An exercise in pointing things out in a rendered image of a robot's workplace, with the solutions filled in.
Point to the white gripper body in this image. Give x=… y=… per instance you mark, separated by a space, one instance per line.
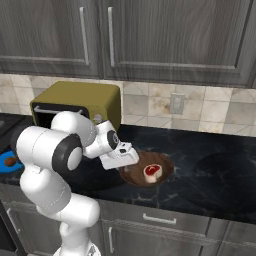
x=118 y=160

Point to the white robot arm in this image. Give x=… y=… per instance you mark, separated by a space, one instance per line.
x=43 y=146

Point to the red and white steak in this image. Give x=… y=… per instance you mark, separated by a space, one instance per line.
x=152 y=171

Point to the brown bowl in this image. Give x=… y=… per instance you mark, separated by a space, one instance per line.
x=166 y=166

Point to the olive green microwave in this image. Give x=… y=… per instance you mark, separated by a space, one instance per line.
x=83 y=96

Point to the brown pear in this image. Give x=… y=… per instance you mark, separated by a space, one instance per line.
x=10 y=161

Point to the blue small plate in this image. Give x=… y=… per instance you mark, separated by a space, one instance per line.
x=8 y=170

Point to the grey wooden cupboard door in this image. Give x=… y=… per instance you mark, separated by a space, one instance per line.
x=180 y=33
x=43 y=30

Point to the grey drawer front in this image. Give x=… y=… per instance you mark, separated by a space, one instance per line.
x=126 y=211
x=241 y=236

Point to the black hob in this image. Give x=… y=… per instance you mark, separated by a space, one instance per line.
x=10 y=125

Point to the grey wall socket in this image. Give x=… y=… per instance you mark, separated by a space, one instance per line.
x=177 y=103

